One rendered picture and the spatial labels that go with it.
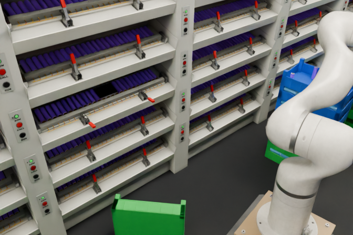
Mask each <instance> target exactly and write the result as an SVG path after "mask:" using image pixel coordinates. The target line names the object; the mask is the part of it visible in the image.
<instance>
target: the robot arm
mask: <svg viewBox="0 0 353 235"><path fill-rule="evenodd" d="M317 36H318V40H319V43H320V45H321V47H322V49H323V51H324V53H325V58H324V61H323V63H322V64H321V66H320V68H319V70H318V72H317V74H316V76H315V78H314V79H313V81H312V82H311V83H310V85H309V86H308V87H307V88H306V89H305V90H303V91H302V92H301V93H299V94H298V95H296V96H294V97H293V98H291V99H289V100H288V101H286V102H285V103H284V104H282V105H281V106H279V107H278V108H277V109H276V110H275V111H274V112H273V113H272V115H271V116H270V117H269V119H268V121H267V125H266V135H267V137H268V139H269V141H270V142H271V143H272V144H274V145H275V146H277V147H279V148H281V149H283V150H286V151H288V152H291V153H293V154H296V155H298V156H295V157H288V158H286V159H284V160H282V161H281V163H280V165H279V167H278V170H277V174H276V179H275V184H274V190H273V195H272V200H271V201H270V202H267V203H266V204H264V205H262V206H261V207H260V209H259V211H258V213H257V217H256V223H257V227H258V229H259V231H260V233H261V234H262V235H317V234H318V229H317V225H316V222H315V220H314V219H313V217H312V216H311V211H312V208H313V205H314V201H315V198H316V195H317V191H318V188H319V185H320V182H321V180H322V179H323V178H326V177H329V176H331V175H334V174H337V173H340V172H342V171H343V170H345V169H346V168H348V167H349V166H350V165H351V164H352V163H353V128H351V127H350V126H347V125H345V124H343V123H340V122H338V121H335V120H332V119H329V118H326V117H323V116H320V115H317V114H313V113H312V112H314V111H316V110H319V109H323V108H327V107H330V106H333V105H335V104H337V103H338V102H340V101H341V100H343V99H344V98H345V97H346V95H347V94H348V93H349V91H350V90H351V88H352V86H353V53H352V51H351V50H350V49H349V48H348V47H347V46H351V47H353V13H352V12H343V11H335V12H331V13H328V14H327V15H325V16H324V17H323V18H322V20H321V21H320V22H319V25H318V28H317Z"/></svg>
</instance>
